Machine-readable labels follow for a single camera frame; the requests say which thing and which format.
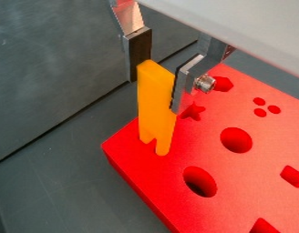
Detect yellow square-circle peg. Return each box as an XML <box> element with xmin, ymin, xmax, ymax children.
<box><xmin>138</xmin><ymin>60</ymin><xmax>176</xmax><ymax>156</ymax></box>

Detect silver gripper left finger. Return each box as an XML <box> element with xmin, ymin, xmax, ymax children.
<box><xmin>108</xmin><ymin>0</ymin><xmax>152</xmax><ymax>82</ymax></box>

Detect red shape-sorting block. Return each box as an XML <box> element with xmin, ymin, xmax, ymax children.
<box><xmin>102</xmin><ymin>65</ymin><xmax>299</xmax><ymax>233</ymax></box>

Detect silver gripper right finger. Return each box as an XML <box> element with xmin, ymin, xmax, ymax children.
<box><xmin>170</xmin><ymin>33</ymin><xmax>235</xmax><ymax>114</ymax></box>

